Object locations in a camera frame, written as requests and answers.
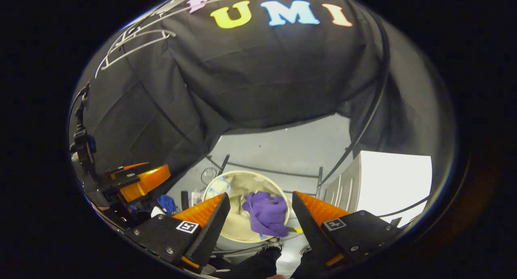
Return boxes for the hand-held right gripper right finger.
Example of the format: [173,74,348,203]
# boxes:
[292,191,405,271]

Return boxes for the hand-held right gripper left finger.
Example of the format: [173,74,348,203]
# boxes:
[124,192,231,273]

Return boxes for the purple knit jacket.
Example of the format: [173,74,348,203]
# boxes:
[242,191,289,238]

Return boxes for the beige round laundry hamper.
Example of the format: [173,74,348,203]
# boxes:
[202,170,292,244]

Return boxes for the black metal clothes rack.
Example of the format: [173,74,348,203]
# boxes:
[121,0,391,191]

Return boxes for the blue crumpled object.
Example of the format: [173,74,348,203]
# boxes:
[157,194,178,214]

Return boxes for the person's right leg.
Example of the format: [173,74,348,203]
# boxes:
[291,251,324,279]

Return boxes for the person's leg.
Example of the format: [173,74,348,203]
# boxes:
[236,241,283,279]
[291,251,324,279]

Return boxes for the person's left leg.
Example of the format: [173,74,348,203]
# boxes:
[236,241,283,279]

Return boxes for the white cabinet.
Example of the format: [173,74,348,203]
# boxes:
[323,151,433,228]

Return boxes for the thin coiled cable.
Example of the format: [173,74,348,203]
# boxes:
[201,166,217,185]

